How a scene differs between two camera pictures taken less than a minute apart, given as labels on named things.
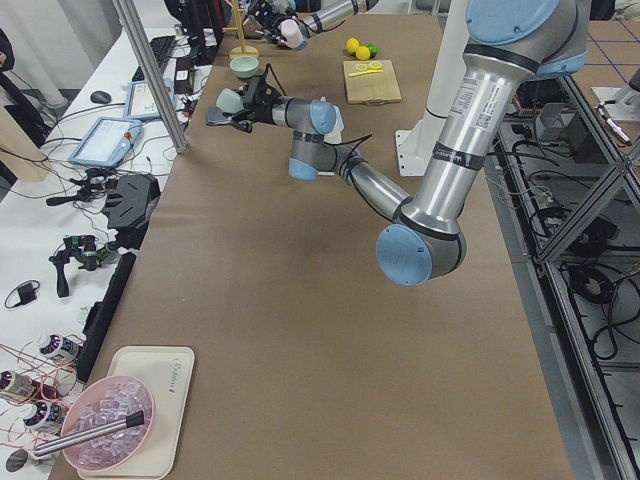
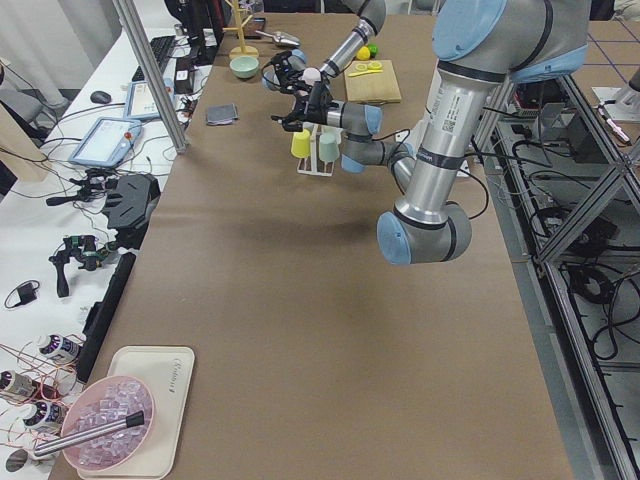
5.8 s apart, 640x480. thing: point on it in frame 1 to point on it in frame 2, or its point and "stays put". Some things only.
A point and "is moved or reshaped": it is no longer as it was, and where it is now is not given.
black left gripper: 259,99 to 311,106
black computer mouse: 100,97 stays put
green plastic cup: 229,101 is moved or reshaped
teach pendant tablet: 107,142 stays put
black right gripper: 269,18 to 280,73
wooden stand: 242,50 stays put
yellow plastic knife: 366,72 stays put
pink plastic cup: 293,34 to 311,75
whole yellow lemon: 363,53 stays put
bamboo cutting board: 369,88 stays put
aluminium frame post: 151,75 stays put
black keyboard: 163,50 stays put
